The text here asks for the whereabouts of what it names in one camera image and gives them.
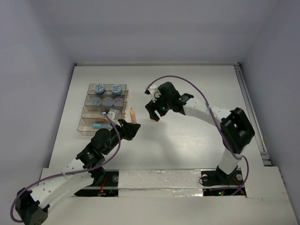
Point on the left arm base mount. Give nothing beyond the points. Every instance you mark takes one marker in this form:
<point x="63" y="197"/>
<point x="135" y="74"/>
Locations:
<point x="108" y="187"/>

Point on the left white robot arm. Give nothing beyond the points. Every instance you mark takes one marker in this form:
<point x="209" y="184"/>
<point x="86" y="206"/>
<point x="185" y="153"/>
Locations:
<point x="34" y="203"/>

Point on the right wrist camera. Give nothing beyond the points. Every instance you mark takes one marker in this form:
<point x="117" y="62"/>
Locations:
<point x="153" y="92"/>

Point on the blue clear highlighter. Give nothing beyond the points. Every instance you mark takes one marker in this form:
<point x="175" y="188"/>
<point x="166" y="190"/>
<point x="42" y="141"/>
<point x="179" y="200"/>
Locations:
<point x="101" y="126"/>

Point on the aluminium rail right edge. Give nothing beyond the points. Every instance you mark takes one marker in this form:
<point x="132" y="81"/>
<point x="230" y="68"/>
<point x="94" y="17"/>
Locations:
<point x="252" y="117"/>

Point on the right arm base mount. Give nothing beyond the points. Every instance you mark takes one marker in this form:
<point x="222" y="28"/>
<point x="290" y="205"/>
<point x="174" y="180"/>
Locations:
<point x="217" y="183"/>

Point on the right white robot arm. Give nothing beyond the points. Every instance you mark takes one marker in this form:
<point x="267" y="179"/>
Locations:
<point x="233" y="125"/>

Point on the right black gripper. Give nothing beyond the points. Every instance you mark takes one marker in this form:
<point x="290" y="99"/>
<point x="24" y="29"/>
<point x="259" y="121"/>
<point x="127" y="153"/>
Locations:
<point x="152" y="107"/>

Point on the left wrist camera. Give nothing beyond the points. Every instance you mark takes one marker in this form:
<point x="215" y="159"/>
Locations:
<point x="113" y="115"/>

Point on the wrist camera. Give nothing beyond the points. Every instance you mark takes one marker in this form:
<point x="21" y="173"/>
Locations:
<point x="113" y="115"/>
<point x="153" y="92"/>

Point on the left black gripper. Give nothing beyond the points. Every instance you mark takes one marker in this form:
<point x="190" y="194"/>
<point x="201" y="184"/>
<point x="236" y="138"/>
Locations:
<point x="125" y="130"/>

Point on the clear paperclip jar small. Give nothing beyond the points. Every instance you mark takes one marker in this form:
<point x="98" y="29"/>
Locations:
<point x="118" y="102"/>

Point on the blue lid jar in bin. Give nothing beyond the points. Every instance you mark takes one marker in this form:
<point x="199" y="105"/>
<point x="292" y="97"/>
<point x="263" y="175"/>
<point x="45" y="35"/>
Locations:
<point x="99" y="88"/>

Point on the blue lid jar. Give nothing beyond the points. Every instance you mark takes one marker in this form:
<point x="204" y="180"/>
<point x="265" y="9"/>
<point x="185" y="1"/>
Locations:
<point x="116" y="89"/>
<point x="99" y="88"/>

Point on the orange highlighter pen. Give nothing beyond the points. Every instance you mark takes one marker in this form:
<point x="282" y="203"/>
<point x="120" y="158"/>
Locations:
<point x="133" y="116"/>

